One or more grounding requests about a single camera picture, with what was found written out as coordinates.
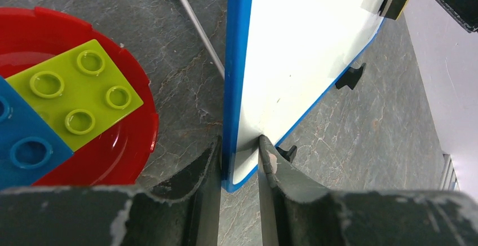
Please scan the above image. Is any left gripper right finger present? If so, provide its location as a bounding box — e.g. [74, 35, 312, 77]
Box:
[258, 135, 477, 245]

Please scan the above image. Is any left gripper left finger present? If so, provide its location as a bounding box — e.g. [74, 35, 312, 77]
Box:
[1, 139, 222, 245]

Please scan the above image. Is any blue framed whiteboard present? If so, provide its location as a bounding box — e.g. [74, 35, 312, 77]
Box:
[222, 0, 384, 192]

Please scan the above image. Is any white red toy block stack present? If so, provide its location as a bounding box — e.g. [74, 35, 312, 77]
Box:
[1, 7, 159, 186]

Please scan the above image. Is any black microphone stand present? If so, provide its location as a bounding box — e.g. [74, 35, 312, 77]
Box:
[179, 0, 225, 79]

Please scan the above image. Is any white cable duct rail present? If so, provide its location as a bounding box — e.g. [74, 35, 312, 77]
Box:
[439, 154, 460, 191]

